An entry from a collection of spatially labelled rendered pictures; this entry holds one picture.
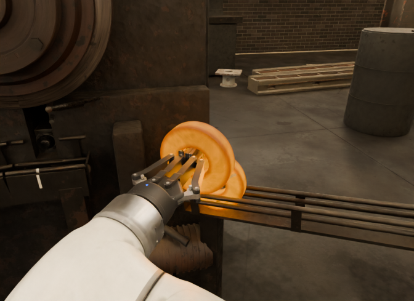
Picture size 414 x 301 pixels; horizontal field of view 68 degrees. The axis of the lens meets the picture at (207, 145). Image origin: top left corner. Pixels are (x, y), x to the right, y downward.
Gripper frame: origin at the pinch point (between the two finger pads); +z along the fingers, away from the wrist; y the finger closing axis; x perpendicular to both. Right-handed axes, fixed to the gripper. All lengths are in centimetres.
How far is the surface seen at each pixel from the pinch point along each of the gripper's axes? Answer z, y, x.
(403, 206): 12.8, 40.8, -12.1
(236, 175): 8.7, 5.9, -9.8
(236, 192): 8.5, 6.2, -14.4
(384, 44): 244, 59, -18
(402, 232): 6.5, 40.3, -13.8
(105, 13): 10.9, -25.6, 24.2
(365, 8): 819, 72, -35
